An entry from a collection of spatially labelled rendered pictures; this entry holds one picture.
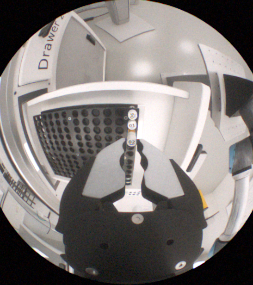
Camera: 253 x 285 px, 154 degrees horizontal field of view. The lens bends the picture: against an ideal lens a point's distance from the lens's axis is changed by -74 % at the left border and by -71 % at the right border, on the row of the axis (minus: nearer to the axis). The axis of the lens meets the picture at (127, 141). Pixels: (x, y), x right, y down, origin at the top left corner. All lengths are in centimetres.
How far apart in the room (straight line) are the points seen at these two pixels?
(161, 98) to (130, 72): 86
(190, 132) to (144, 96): 11
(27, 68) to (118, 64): 93
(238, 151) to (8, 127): 64
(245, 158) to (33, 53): 66
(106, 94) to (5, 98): 23
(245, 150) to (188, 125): 32
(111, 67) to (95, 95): 87
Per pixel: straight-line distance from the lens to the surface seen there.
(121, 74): 105
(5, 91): 25
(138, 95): 21
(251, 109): 45
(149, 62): 110
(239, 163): 43
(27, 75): 25
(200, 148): 21
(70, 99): 24
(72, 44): 50
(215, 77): 43
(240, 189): 44
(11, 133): 24
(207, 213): 358
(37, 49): 29
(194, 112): 16
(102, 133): 16
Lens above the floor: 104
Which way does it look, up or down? 59 degrees down
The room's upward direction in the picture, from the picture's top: 178 degrees counter-clockwise
